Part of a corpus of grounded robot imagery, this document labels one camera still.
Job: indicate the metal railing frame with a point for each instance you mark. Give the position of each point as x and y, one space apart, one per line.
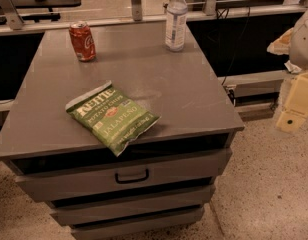
110 12

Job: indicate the green jalapeno chips bag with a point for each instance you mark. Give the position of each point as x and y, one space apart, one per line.
112 117

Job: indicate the red coke can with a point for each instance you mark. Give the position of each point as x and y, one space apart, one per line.
82 41

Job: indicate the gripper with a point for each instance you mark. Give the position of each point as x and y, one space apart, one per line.
303 44

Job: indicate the black drawer handle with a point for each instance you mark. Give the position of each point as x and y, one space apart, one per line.
131 178

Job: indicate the clear plastic water bottle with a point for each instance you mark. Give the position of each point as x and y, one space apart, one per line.
176 15

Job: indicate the grey drawer cabinet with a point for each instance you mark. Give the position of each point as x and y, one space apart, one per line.
59 162

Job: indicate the white packet on ledge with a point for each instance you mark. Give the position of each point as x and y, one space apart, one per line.
293 69

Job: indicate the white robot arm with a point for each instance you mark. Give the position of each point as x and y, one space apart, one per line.
294 43

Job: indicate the dark background table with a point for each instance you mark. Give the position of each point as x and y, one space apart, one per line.
44 4

